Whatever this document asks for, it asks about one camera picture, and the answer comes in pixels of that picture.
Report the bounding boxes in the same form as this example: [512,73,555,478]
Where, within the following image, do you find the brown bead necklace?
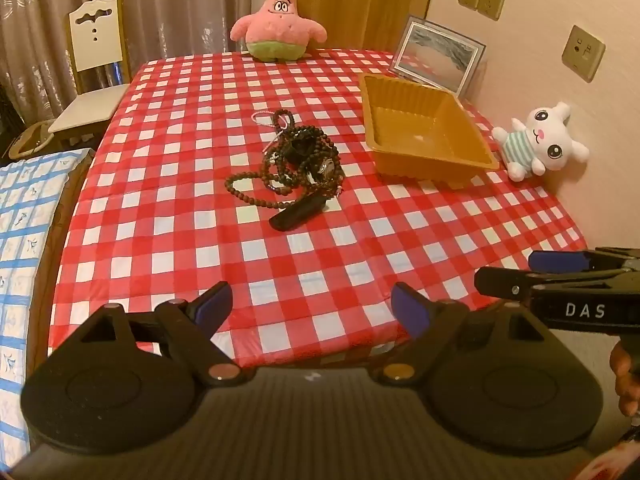
[225,110,346,211]

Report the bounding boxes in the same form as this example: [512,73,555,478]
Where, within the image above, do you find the gold wall data outlet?
[561,25,606,82]

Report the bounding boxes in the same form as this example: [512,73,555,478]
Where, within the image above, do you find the beige patterned curtain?
[0,0,271,126]

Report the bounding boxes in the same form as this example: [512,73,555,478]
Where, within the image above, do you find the red white checkered tablecloth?
[57,49,588,366]

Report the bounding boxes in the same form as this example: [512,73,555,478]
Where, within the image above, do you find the gold face watch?
[312,156,342,183]

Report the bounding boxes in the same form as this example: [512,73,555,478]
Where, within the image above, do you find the yellow plastic tray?
[359,72,500,182]

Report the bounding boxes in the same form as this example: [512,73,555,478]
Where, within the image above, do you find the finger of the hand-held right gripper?
[474,266,640,306]
[528,247,640,273]

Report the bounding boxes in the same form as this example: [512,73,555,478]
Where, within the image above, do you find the glass picture frame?
[389,15,487,98]

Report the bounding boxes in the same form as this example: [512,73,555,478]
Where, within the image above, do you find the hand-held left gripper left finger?
[75,281,251,387]

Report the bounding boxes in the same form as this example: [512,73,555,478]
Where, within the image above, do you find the white bunny plush toy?
[491,101,591,182]

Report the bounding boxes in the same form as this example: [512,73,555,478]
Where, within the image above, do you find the dark bead bracelet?
[286,126,342,163]

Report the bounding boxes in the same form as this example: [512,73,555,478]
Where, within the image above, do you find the person's right hand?
[610,337,640,417]

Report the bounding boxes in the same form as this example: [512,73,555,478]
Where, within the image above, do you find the beige round basket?
[7,120,57,161]

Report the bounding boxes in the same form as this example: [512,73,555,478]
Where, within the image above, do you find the brown wooden bed frame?
[25,157,97,378]

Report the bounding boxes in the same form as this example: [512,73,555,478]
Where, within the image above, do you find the blue patterned white bed sheet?
[0,149,96,436]

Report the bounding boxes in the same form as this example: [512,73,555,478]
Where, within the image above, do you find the pink starfish plush toy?
[230,0,328,63]

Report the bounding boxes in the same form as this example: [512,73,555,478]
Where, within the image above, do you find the cream wooden chair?
[47,0,133,148]

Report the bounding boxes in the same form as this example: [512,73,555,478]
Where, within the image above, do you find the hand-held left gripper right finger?
[375,282,555,386]

